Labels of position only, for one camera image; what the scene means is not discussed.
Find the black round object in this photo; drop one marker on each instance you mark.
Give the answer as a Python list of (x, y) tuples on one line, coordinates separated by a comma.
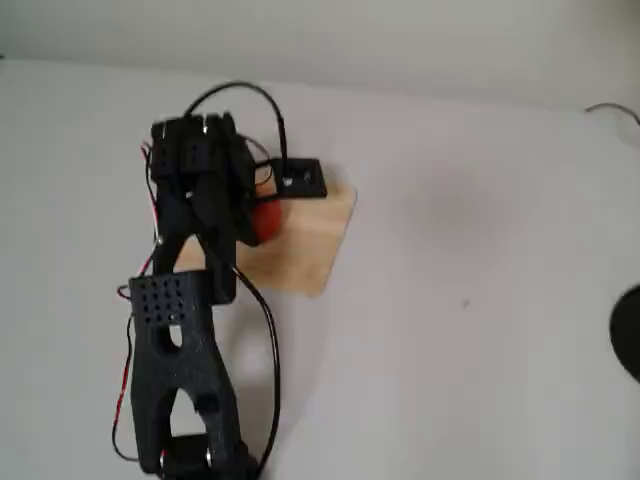
[(627, 330)]

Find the red apple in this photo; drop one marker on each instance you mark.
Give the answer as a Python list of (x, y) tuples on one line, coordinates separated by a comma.
[(267, 220)]

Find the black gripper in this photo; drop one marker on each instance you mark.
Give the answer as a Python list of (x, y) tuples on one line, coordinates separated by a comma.
[(244, 212)]

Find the wooden cutting board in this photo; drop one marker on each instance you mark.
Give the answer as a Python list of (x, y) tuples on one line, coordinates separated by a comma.
[(300, 245)]

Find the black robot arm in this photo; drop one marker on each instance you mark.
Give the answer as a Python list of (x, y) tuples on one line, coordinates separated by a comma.
[(175, 360)]

